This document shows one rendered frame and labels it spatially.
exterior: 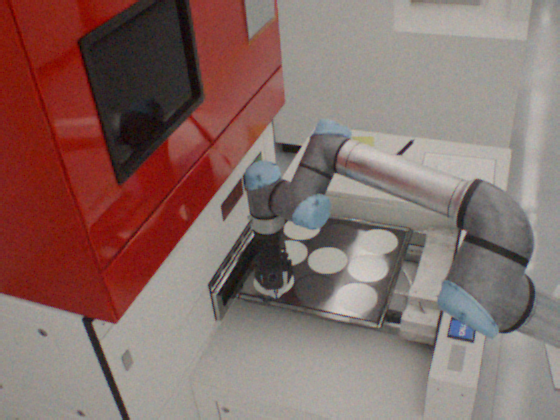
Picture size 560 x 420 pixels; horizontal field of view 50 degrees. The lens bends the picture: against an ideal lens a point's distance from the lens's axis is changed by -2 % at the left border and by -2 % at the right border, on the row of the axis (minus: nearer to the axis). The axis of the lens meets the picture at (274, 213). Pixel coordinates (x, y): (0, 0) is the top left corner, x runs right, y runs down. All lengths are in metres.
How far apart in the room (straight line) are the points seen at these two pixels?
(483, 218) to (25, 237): 0.75
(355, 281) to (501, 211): 0.56
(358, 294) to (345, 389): 0.24
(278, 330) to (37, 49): 0.96
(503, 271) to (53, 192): 0.71
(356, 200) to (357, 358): 0.47
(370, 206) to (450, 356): 0.56
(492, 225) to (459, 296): 0.13
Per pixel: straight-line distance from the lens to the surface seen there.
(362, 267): 1.57
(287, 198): 1.23
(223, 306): 1.53
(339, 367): 1.45
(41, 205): 0.95
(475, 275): 1.05
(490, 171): 1.82
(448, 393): 1.29
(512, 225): 1.07
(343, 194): 1.71
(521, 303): 1.10
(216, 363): 1.49
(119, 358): 1.18
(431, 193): 1.12
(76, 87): 0.87
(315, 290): 1.51
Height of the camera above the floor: 1.96
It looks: 37 degrees down
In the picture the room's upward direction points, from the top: 6 degrees counter-clockwise
